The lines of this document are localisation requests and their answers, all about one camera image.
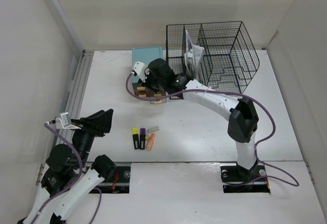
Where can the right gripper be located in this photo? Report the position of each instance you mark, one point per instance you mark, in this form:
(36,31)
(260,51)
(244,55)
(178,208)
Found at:
(147,82)

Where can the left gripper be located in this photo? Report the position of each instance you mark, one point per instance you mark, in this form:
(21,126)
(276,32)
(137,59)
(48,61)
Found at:
(98,123)

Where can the teal drawer box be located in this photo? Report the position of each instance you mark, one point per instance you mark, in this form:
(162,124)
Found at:
(145,55)

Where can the white paper sheets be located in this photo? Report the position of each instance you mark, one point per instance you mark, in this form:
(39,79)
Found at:
(192,56)

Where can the grey eraser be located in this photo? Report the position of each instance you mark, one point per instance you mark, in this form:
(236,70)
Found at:
(153,129)

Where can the orange highlighter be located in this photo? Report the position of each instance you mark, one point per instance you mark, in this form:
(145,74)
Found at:
(150,142)

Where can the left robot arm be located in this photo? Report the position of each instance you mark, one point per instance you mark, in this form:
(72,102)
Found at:
(67,182)

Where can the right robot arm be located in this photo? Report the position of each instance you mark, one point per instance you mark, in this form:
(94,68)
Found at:
(240,113)

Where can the yellow cap black highlighter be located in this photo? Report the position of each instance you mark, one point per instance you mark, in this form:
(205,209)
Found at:
(135,137)

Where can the purple cap black highlighter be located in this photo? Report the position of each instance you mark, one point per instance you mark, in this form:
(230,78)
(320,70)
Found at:
(142,138)

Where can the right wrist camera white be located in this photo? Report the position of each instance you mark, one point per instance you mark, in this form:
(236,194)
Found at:
(141,70)

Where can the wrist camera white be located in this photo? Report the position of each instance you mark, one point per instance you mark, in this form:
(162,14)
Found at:
(141,70)
(63,121)

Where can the aluminium rail frame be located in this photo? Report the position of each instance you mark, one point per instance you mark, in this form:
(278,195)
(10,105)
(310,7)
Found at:
(73,96)

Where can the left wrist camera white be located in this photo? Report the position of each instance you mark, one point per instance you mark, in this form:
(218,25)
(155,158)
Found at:
(63,121)

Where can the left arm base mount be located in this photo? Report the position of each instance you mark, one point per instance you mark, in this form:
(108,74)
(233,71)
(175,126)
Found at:
(119,181)

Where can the black wire mesh organizer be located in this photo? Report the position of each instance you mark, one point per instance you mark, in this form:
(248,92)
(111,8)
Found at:
(229,60)

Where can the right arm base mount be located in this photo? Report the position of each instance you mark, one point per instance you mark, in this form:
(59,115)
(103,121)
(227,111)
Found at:
(236,179)

